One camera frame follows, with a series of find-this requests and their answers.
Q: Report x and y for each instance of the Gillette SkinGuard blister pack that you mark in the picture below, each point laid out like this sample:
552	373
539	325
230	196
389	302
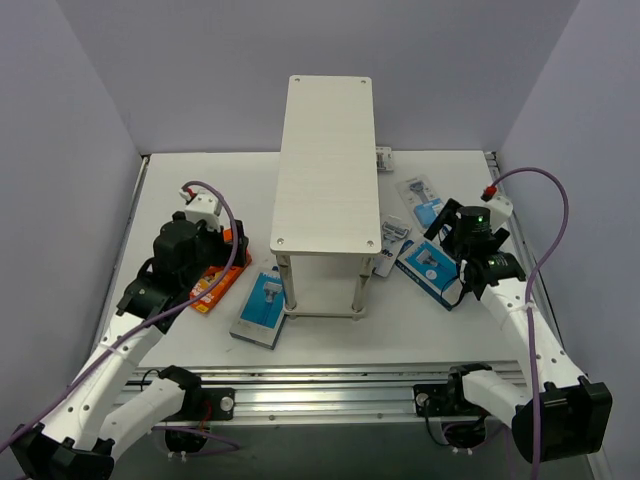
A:
394	233

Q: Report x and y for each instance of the lower orange Fusion5 razor box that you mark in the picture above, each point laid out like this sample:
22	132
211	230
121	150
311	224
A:
213	285

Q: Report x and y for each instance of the white two-tier shelf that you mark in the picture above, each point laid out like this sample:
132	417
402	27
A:
326	230

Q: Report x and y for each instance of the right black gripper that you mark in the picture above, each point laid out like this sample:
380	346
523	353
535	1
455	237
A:
442	220

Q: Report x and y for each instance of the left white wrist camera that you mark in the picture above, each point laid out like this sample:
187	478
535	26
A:
204	207

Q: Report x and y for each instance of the blue harry's box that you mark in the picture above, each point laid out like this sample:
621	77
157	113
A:
431	270
261	316

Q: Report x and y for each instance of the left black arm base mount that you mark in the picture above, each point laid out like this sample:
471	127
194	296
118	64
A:
211	404

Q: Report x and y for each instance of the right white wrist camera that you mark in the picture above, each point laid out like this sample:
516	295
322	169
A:
501	206

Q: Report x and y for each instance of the aluminium mounting rail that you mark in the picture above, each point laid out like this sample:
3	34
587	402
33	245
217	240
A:
316	395

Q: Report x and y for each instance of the blue Harry's box right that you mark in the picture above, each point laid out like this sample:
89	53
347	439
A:
431	270

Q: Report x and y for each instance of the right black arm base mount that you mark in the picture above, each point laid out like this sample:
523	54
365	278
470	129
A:
433	400

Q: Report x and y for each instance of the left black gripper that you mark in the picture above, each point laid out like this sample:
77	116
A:
232	240

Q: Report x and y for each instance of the clear blue-card razor blister pack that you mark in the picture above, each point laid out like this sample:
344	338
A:
421	200

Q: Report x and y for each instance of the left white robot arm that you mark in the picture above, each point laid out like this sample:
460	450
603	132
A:
81	435

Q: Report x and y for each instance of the blue Harry's box front left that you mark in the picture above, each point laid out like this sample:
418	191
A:
261	316

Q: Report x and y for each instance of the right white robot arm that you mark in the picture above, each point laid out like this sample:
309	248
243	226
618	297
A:
559	413

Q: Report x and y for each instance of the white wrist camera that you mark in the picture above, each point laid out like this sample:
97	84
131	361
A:
501	206
204	207

